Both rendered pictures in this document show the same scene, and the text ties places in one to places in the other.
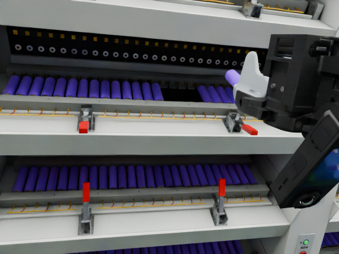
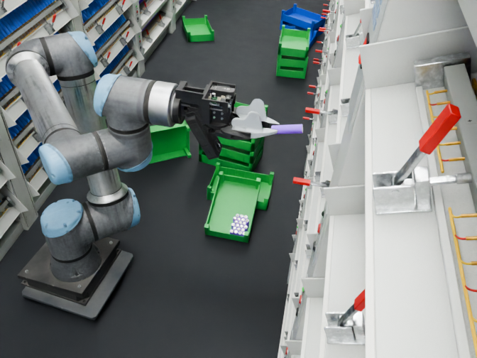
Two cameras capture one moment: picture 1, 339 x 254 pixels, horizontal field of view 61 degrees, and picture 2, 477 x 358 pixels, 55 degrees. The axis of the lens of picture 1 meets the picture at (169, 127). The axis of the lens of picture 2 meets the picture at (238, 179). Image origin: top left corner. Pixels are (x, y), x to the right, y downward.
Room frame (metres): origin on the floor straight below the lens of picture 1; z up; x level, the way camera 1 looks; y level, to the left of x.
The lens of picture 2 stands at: (0.61, -0.82, 1.60)
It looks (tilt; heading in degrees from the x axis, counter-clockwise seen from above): 42 degrees down; 113
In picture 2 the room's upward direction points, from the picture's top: 4 degrees clockwise
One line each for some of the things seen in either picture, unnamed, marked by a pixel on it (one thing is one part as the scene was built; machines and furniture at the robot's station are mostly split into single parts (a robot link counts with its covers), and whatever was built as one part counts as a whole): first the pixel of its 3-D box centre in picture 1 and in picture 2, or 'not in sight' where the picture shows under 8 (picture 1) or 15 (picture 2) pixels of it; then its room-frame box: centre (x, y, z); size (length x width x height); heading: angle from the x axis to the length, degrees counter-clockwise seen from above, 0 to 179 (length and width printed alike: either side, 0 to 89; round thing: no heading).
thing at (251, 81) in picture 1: (249, 77); (258, 111); (0.34, -0.09, 1.07); 0.09 x 0.03 x 0.06; 18
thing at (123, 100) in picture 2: not in sight; (127, 99); (0.07, -0.17, 1.07); 0.12 x 0.09 x 0.10; 14
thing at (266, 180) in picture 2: not in sight; (240, 185); (-0.02, 0.72, 0.04); 0.30 x 0.20 x 0.08; 14
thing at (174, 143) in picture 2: not in sight; (161, 144); (-0.49, 0.74, 0.10); 0.30 x 0.08 x 0.20; 49
